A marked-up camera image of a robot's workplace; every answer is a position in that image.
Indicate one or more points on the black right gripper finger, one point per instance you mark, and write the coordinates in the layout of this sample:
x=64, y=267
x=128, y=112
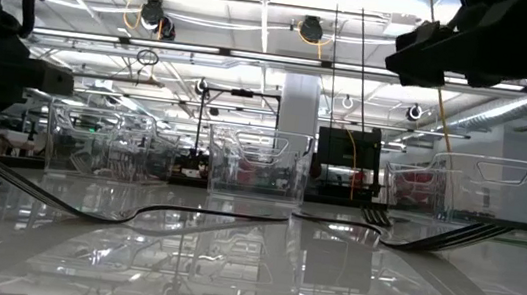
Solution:
x=430, y=39
x=419, y=71

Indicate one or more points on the black metal fork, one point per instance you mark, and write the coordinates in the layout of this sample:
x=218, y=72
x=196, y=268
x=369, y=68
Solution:
x=376, y=218
x=103, y=218
x=433, y=244

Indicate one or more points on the black computer case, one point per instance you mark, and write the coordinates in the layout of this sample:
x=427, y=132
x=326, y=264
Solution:
x=344, y=147

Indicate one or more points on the red black case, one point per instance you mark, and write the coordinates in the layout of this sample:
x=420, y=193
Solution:
x=415, y=186

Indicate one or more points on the white building column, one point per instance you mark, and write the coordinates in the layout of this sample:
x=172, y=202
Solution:
x=299, y=101

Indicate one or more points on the clear plastic bin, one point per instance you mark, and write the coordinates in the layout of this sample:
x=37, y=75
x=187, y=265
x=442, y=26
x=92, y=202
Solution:
x=253, y=186
x=90, y=166
x=489, y=195

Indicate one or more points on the silver ventilation duct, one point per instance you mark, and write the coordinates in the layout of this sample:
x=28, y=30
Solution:
x=499, y=112

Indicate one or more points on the black metal stand frame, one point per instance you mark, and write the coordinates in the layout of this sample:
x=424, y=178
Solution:
x=242, y=93

